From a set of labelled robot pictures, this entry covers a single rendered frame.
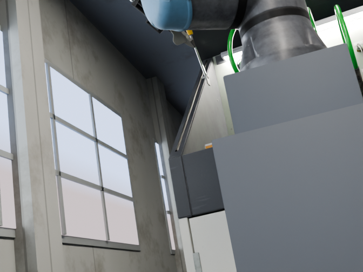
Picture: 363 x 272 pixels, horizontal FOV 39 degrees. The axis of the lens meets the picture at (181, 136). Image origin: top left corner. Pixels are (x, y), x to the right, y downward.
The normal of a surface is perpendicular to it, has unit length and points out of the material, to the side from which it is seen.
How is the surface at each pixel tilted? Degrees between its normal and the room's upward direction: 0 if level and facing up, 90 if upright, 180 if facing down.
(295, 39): 72
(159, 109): 90
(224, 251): 90
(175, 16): 160
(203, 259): 90
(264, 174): 90
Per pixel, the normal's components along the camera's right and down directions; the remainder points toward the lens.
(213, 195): -0.37, -0.22
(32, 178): 0.95, -0.24
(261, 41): -0.65, -0.41
